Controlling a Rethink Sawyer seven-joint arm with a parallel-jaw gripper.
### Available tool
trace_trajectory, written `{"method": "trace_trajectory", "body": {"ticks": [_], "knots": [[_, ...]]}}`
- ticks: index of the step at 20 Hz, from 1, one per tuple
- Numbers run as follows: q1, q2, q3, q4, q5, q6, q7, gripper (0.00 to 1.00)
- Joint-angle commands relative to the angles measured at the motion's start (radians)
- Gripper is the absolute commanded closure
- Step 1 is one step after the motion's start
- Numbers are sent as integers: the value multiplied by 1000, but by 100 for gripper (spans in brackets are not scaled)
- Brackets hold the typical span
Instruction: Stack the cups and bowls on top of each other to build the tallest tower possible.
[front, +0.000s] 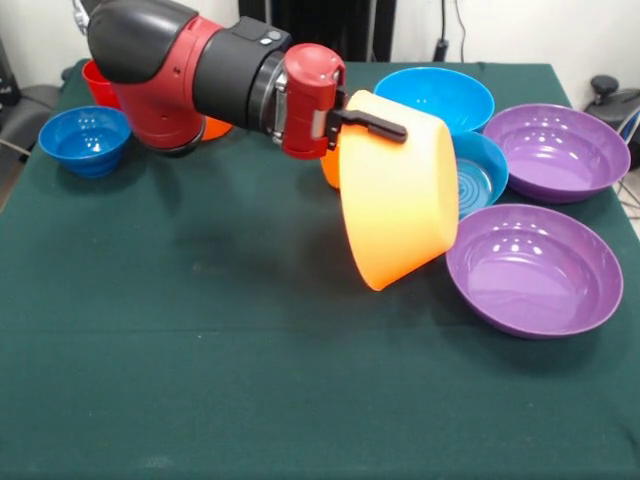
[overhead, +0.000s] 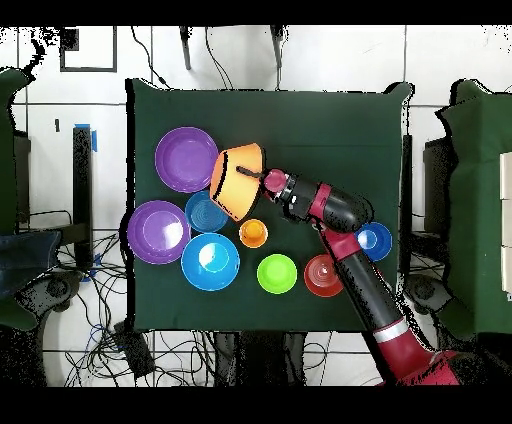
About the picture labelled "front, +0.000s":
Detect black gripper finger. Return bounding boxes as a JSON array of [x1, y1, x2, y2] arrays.
[[327, 107, 408, 151], [335, 69, 350, 110]]

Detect red cup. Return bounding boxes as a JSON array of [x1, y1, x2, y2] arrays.
[[81, 59, 124, 111]]

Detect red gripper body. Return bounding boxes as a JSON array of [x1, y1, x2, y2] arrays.
[[280, 43, 349, 160]]

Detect dark green tablecloth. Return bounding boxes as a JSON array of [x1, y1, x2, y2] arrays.
[[0, 58, 640, 480]]

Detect purple bowl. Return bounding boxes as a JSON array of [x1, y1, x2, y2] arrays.
[[445, 203, 625, 341], [483, 103, 632, 205]]

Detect red-orange bowl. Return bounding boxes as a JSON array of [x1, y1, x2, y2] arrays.
[[199, 117, 235, 143]]

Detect large orange bowl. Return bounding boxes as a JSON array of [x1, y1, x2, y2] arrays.
[[338, 90, 460, 293]]

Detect black power cable with plug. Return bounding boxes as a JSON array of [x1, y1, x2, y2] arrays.
[[432, 0, 469, 64]]

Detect small light blue bowl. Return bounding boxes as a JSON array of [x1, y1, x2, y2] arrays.
[[449, 131, 510, 221]]

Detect dark blue bowl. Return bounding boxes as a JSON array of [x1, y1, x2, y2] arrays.
[[38, 105, 134, 180]]

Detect orange cup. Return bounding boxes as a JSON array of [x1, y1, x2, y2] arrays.
[[319, 149, 342, 190]]

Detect large light blue bowl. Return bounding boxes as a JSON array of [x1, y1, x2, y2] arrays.
[[373, 66, 496, 135]]

